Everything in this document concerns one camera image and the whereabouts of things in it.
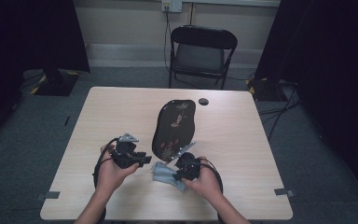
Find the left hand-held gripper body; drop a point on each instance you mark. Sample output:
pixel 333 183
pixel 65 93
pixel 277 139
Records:
pixel 125 154

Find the grey tape strip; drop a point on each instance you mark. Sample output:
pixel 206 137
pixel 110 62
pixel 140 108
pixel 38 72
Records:
pixel 284 192
pixel 48 195

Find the grey-blue cleaning cloth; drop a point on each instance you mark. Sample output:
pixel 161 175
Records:
pixel 164 175

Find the small black pen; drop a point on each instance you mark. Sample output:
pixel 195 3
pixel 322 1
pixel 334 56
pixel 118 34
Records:
pixel 66 120

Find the black round table grommet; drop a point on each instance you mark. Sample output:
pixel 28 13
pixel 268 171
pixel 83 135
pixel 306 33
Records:
pixel 203 101

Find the white wall outlet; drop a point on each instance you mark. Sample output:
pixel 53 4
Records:
pixel 171 5

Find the black stand base yellow stripes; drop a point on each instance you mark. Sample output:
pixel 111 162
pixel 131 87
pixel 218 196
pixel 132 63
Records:
pixel 262 90
pixel 56 82

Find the black lacquer floral plate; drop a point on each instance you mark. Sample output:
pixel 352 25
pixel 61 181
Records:
pixel 174 127

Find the black folding chair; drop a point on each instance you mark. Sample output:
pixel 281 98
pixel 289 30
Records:
pixel 200 56

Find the person's right hand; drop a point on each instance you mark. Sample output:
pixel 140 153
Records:
pixel 205 183

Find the person's left hand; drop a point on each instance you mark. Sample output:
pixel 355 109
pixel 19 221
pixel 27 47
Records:
pixel 113 175

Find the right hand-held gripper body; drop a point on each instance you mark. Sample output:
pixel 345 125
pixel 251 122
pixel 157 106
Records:
pixel 188 166

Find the black curtain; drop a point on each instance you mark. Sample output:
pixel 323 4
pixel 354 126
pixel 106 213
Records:
pixel 28 46
pixel 329 77

